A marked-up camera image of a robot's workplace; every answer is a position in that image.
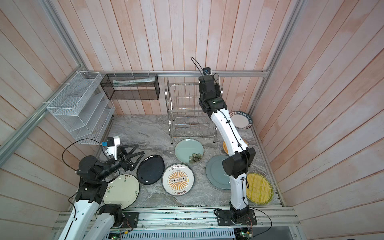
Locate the cream floral plate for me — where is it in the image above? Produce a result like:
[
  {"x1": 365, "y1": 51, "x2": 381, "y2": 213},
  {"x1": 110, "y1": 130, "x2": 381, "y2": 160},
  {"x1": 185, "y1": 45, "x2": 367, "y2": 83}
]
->
[{"x1": 104, "y1": 174, "x2": 140, "y2": 209}]

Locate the horizontal aluminium wall rail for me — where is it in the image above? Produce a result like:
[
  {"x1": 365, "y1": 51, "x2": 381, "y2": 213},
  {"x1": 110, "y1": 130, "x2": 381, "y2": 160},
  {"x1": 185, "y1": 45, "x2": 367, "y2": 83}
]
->
[{"x1": 98, "y1": 70, "x2": 270, "y2": 78}]

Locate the white plate with lettered rim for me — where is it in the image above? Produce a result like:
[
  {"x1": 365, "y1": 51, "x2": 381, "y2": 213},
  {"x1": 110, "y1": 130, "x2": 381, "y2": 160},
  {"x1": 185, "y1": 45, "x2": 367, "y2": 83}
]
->
[{"x1": 230, "y1": 111, "x2": 253, "y2": 129}]

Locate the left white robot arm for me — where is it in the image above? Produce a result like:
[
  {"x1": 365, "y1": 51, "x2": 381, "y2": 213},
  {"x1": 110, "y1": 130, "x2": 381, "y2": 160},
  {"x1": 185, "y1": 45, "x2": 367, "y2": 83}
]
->
[{"x1": 59, "y1": 142, "x2": 145, "y2": 240}]

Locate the dark blue oval plate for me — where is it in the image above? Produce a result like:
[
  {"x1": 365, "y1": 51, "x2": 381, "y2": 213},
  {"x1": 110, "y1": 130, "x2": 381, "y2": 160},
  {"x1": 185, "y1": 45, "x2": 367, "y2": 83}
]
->
[{"x1": 137, "y1": 155, "x2": 165, "y2": 185}]

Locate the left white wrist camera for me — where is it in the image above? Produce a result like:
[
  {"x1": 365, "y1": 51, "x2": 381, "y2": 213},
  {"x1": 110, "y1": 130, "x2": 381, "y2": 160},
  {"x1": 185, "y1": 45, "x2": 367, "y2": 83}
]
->
[{"x1": 102, "y1": 137, "x2": 121, "y2": 160}]

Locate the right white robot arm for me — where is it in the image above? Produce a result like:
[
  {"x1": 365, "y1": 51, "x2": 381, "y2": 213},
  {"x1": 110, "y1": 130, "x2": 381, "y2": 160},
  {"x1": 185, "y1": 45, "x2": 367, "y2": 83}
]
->
[{"x1": 199, "y1": 75, "x2": 256, "y2": 221}]

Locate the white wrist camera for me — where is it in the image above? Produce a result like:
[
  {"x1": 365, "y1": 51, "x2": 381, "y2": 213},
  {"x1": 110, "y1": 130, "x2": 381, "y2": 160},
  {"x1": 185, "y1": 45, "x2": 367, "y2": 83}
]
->
[
  {"x1": 203, "y1": 67, "x2": 212, "y2": 76},
  {"x1": 102, "y1": 137, "x2": 121, "y2": 160}
]

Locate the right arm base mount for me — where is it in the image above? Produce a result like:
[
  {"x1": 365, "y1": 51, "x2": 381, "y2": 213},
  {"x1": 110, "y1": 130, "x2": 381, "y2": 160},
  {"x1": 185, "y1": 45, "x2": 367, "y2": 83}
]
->
[{"x1": 214, "y1": 209, "x2": 258, "y2": 226}]

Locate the orange woven plate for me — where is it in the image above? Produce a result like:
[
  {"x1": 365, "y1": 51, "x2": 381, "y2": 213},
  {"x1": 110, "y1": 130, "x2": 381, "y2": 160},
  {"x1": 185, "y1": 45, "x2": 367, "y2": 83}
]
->
[{"x1": 223, "y1": 141, "x2": 249, "y2": 156}]

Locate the grey green plain plate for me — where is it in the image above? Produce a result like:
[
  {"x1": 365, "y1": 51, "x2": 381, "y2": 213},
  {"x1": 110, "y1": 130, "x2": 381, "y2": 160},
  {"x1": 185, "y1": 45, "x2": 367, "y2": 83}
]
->
[{"x1": 206, "y1": 155, "x2": 231, "y2": 190}]

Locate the stainless steel dish rack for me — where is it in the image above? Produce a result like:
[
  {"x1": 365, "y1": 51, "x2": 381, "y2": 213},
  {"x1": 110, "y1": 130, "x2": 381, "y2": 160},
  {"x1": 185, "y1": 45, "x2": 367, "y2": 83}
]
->
[{"x1": 165, "y1": 81, "x2": 218, "y2": 144}]

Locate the white mesh wall shelf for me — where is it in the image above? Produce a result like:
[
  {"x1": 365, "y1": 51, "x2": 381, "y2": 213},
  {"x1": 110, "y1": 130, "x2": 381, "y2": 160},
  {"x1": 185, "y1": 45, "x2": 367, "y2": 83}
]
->
[{"x1": 47, "y1": 72, "x2": 115, "y2": 145}]

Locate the black mesh wall basket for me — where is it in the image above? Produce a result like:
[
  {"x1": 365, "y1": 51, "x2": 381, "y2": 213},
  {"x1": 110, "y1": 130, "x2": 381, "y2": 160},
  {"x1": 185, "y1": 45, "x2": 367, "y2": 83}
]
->
[{"x1": 101, "y1": 73, "x2": 160, "y2": 101}]

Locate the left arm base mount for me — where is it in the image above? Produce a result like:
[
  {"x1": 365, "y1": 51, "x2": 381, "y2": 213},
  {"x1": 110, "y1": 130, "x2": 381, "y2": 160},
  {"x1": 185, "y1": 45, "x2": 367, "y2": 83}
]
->
[{"x1": 96, "y1": 204, "x2": 139, "y2": 229}]

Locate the yellow woven plate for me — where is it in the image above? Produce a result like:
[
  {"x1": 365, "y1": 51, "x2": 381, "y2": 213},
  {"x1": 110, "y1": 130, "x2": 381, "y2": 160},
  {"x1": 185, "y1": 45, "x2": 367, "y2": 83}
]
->
[{"x1": 246, "y1": 173, "x2": 274, "y2": 205}]

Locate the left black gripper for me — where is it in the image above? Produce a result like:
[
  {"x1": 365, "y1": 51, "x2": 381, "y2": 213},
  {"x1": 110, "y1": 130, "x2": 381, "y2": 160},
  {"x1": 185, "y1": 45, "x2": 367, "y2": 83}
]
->
[{"x1": 96, "y1": 143, "x2": 145, "y2": 181}]

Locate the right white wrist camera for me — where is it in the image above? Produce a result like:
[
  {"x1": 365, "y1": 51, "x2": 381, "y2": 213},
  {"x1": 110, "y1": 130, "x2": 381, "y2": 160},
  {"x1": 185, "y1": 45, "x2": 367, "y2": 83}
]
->
[{"x1": 203, "y1": 67, "x2": 212, "y2": 76}]

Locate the light green flower plate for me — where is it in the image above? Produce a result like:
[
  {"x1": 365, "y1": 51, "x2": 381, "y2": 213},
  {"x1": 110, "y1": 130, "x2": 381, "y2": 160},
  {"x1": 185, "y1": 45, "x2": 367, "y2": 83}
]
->
[{"x1": 175, "y1": 139, "x2": 204, "y2": 164}]

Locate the white plate with black emblem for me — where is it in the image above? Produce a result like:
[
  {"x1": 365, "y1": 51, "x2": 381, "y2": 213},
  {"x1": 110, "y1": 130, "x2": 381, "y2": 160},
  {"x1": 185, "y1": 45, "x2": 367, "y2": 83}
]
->
[{"x1": 218, "y1": 74, "x2": 223, "y2": 98}]

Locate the aluminium front rail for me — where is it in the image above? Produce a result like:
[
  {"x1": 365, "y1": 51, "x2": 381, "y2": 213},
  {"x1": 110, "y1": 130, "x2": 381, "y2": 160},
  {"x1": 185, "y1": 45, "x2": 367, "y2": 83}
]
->
[{"x1": 123, "y1": 205, "x2": 301, "y2": 231}]

